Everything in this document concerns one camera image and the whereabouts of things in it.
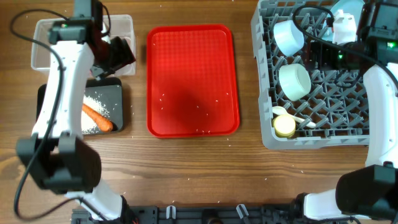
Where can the black waste tray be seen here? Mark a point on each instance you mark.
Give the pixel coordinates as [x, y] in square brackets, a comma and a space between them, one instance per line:
[112, 91]

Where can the green bowl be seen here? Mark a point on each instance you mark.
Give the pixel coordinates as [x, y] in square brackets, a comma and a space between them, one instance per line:
[294, 81]

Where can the yellow cup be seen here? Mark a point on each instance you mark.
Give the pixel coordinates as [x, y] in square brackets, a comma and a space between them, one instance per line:
[284, 126]

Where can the red serving tray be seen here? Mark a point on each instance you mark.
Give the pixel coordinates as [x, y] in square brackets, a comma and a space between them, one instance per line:
[191, 81]

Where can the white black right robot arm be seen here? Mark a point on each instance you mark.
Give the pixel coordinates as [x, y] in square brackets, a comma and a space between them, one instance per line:
[370, 192]

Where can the light blue plate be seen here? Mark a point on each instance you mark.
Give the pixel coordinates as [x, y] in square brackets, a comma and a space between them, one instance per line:
[353, 7]

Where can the grey dishwasher rack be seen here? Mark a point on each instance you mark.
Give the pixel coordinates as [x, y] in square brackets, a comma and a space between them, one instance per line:
[337, 102]

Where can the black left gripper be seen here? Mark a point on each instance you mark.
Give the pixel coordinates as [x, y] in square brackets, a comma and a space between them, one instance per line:
[125, 56]

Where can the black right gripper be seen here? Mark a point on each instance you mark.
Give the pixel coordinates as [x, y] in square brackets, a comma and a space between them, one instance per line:
[324, 50]

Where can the light blue bowl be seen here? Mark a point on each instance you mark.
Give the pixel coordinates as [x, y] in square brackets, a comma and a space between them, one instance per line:
[288, 38]

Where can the orange carrot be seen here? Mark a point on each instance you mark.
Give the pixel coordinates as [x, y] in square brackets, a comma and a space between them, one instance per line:
[104, 124]

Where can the clear plastic bin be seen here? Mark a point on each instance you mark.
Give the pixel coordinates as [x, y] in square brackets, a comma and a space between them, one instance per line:
[121, 26]

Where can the white plastic spoon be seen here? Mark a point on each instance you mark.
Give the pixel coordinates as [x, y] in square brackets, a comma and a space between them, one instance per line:
[279, 110]

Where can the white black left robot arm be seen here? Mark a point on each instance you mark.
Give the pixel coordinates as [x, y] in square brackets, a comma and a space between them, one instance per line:
[55, 155]

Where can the white rice pile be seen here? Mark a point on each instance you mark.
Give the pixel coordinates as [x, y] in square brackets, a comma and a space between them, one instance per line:
[93, 99]

